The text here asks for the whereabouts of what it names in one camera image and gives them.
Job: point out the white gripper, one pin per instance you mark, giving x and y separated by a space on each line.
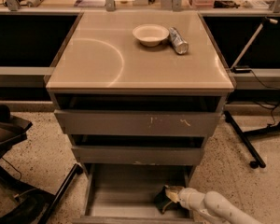
186 196

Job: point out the green and yellow sponge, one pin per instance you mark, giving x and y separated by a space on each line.
161 199

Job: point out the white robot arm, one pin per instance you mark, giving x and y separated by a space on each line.
212 206

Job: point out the grey open bottom drawer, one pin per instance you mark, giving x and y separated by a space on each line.
126 194

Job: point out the grey middle drawer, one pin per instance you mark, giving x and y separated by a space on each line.
138 150

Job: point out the grey drawer cabinet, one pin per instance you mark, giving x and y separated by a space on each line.
103 57

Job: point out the grey top drawer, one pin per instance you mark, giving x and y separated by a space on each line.
139 115

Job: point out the black stand right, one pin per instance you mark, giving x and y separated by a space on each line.
258 161

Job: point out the white rod with black base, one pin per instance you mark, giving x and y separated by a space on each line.
234 68

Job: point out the silver metal can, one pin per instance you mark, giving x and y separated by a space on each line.
180 45

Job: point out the white bowl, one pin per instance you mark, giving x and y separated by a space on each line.
150 35

